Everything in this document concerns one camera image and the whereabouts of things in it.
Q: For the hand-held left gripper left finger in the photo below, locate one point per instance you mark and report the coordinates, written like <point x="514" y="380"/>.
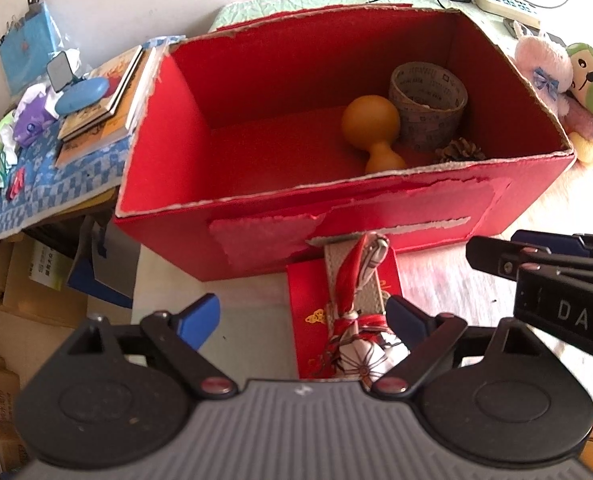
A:
<point x="201" y="321"/>

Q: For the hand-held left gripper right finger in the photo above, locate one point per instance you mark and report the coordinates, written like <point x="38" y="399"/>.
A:
<point x="406" y="321"/>

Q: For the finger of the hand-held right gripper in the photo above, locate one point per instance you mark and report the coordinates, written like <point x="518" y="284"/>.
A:
<point x="546" y="241"/>
<point x="491" y="255"/>

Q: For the red white tasselled charm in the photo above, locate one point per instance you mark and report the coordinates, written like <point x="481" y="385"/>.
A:
<point x="361" y="355"/>

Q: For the red cardboard box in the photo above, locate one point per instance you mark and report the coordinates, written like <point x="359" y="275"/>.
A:
<point x="256" y="240"/>

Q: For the red gift box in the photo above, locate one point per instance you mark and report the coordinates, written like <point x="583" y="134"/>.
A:
<point x="309" y="295"/>

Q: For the brown pine cone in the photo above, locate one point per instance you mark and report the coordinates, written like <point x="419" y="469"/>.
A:
<point x="459" y="152"/>

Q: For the grey printed tape roll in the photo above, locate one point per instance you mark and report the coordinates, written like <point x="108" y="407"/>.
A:
<point x="426" y="130"/>

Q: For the orange gourd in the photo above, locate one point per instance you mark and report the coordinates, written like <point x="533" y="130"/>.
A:
<point x="369" y="120"/>

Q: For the blue folder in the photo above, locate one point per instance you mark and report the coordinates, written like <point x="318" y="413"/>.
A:
<point x="84" y="280"/>

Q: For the large pink plush toy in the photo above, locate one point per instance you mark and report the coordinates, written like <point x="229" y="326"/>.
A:
<point x="581" y="120"/>

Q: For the white green print box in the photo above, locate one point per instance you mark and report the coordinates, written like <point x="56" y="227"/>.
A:
<point x="51" y="267"/>

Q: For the green plush toy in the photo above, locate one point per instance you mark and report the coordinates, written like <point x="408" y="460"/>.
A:
<point x="591" y="85"/>

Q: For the wooden side table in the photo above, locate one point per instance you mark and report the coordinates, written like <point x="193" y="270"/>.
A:
<point x="76" y="212"/>

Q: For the brown cardboard box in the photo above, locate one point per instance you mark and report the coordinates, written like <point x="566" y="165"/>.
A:
<point x="21" y="340"/>

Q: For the pink plush bunny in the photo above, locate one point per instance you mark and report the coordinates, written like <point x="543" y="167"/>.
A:
<point x="541" y="60"/>

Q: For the blue checkered cloth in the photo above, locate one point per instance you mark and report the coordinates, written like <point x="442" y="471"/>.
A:
<point x="66" y="185"/>

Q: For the black power bank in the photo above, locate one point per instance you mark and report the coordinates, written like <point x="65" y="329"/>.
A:
<point x="513" y="25"/>

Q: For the small red clip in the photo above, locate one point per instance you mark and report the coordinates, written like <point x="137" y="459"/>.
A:
<point x="17" y="184"/>

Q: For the stack of books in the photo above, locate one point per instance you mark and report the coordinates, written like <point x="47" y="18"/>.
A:
<point x="136" y="95"/>

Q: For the white blue power strip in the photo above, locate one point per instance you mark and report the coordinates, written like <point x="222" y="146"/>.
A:
<point x="501" y="0"/>

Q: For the red orange cover book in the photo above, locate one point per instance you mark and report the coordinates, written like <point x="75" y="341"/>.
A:
<point x="111" y="85"/>

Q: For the blue glasses case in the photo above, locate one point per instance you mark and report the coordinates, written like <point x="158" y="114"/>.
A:
<point x="81" y="96"/>

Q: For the purple toy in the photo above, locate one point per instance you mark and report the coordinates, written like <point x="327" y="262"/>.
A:
<point x="34" y="125"/>

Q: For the white crumpled plastic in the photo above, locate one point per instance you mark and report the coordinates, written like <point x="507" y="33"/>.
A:
<point x="34" y="97"/>

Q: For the light blue tissue packet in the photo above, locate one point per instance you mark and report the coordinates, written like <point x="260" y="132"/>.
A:
<point x="164" y="42"/>

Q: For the small standing mirror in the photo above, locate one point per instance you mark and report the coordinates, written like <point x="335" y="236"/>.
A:
<point x="61" y="72"/>

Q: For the light green printed quilt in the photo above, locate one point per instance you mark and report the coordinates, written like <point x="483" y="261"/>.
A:
<point x="276" y="10"/>

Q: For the light blue clipped notebook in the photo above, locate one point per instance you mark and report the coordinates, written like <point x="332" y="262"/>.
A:
<point x="26" y="50"/>

